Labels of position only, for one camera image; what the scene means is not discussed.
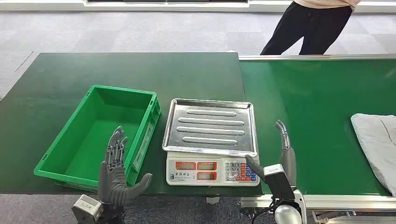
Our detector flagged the stainless steel scale tray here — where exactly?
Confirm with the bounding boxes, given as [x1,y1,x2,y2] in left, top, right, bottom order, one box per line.
[162,98,259,158]

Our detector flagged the person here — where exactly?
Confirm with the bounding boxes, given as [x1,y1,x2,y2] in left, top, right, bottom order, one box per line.
[260,0,361,56]

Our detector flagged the dark green table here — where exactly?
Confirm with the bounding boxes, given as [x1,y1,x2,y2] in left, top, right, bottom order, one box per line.
[0,52,263,197]

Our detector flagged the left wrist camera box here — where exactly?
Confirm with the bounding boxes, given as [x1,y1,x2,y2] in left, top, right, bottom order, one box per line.
[71,194,104,224]

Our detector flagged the green conveyor belt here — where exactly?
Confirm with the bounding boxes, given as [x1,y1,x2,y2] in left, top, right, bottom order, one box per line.
[239,54,396,224]

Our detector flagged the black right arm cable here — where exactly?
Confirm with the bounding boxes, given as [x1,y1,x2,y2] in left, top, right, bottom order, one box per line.
[250,201,276,224]

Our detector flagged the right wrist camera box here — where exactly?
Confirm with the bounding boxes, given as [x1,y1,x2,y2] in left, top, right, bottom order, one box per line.
[263,164,295,200]

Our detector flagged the grey plastic mailer package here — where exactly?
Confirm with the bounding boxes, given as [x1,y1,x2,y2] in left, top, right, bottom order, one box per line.
[350,113,396,197]

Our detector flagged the white electronic scale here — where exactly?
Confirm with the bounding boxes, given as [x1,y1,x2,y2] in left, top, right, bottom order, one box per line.
[162,98,261,187]

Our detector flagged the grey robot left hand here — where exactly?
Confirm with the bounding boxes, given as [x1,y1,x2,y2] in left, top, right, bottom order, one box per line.
[98,126,153,207]

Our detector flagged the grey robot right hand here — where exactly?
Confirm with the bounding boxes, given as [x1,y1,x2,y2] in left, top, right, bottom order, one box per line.
[245,119,297,188]

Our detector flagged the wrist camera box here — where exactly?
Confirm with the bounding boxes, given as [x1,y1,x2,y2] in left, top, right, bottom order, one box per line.
[71,194,104,224]
[263,164,295,200]

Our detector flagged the green plastic crate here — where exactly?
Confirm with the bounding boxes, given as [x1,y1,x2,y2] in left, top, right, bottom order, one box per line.
[33,84,162,192]

